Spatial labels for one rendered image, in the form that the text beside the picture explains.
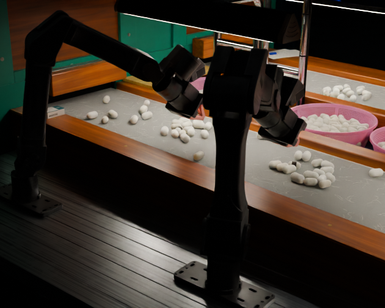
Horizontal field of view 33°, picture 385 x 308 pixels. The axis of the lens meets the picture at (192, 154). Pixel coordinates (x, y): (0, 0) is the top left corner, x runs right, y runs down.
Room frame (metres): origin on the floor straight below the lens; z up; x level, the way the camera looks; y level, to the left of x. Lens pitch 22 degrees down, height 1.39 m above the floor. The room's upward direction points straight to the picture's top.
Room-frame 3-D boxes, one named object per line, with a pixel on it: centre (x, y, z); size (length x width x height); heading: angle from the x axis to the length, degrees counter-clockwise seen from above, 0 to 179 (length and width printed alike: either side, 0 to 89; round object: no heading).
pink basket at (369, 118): (1.81, -0.40, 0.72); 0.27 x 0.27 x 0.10
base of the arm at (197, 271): (1.07, -0.06, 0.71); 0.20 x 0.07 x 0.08; 51
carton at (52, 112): (1.82, 0.41, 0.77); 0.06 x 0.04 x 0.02; 137
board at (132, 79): (2.26, 0.08, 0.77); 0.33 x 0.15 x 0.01; 137
